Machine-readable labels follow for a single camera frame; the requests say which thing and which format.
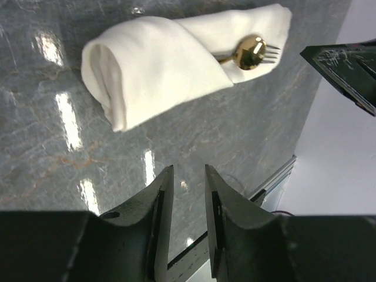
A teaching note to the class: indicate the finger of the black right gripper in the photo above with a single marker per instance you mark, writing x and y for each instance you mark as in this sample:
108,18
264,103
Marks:
350,68

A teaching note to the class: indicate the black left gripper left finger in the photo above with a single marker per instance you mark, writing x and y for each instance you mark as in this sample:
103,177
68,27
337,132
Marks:
137,234

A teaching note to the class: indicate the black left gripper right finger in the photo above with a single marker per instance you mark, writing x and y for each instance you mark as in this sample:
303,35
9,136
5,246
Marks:
246,243

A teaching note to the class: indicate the green handled wooden spoon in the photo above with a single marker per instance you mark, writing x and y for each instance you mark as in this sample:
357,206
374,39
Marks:
248,42

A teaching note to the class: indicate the white cloth napkin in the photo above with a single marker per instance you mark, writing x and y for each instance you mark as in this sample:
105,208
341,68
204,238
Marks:
144,67

